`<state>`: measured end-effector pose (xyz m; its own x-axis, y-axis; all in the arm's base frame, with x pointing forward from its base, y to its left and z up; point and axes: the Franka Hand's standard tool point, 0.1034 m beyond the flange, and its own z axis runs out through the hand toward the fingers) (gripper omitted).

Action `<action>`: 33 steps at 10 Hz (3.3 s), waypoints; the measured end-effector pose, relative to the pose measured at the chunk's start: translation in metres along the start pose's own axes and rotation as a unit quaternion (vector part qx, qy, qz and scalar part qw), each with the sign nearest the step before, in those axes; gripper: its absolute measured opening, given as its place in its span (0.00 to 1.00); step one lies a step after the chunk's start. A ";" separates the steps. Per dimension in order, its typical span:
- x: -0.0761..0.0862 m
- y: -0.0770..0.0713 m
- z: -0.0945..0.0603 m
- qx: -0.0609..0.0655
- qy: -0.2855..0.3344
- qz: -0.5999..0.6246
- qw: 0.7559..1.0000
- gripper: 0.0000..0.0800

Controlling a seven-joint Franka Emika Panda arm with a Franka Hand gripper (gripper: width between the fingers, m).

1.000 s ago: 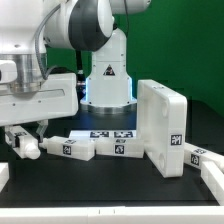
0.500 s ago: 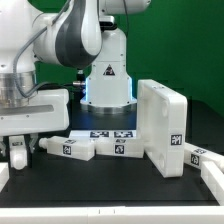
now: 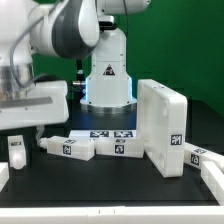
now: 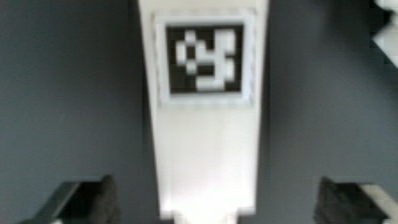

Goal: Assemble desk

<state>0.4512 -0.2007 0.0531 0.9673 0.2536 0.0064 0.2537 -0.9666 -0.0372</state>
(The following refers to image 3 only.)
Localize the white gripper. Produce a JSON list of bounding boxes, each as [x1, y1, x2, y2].
[[0, 81, 69, 130]]

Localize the white desk top panel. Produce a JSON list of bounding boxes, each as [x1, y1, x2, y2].
[[136, 79, 187, 178]]

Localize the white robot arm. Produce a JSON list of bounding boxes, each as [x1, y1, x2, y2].
[[0, 0, 151, 130]]

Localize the white left corner block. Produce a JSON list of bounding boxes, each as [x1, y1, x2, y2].
[[0, 162, 9, 192]]

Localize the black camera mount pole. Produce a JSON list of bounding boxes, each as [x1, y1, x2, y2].
[[76, 60, 85, 86]]

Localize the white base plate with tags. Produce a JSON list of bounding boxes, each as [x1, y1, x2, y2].
[[69, 130, 136, 139]]

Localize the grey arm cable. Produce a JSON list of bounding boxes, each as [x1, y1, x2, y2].
[[9, 0, 64, 89]]

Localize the white front rail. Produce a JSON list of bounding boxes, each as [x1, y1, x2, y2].
[[0, 206, 224, 224]]

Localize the white right corner rail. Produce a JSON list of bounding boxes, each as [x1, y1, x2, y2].
[[201, 161, 224, 206]]

